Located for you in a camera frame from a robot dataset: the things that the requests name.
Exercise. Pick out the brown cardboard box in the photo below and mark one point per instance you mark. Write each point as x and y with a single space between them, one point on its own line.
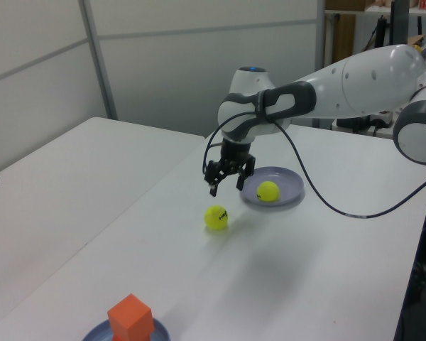
343 39

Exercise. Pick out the grey partition post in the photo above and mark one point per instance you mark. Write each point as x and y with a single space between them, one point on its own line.
320 35

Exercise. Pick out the dark grey upright post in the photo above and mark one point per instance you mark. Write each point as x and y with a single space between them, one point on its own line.
398 21

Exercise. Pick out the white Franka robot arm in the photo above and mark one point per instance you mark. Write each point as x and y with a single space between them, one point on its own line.
369 85

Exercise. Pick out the orange foam cube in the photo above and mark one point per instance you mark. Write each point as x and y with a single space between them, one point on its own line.
129 316

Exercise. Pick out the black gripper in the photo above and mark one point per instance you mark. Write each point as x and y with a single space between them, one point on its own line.
236 152

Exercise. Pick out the purple plastic plate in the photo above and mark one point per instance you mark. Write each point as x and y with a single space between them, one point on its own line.
291 181

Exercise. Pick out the blue plastic plate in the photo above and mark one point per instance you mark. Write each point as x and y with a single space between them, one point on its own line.
161 332

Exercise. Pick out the black monitor pole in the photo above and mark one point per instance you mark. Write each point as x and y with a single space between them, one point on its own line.
382 32

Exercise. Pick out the yellow tennis ball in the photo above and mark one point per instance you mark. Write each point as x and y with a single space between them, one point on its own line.
216 217
268 191

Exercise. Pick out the black control box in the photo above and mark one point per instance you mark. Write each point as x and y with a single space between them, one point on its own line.
351 125

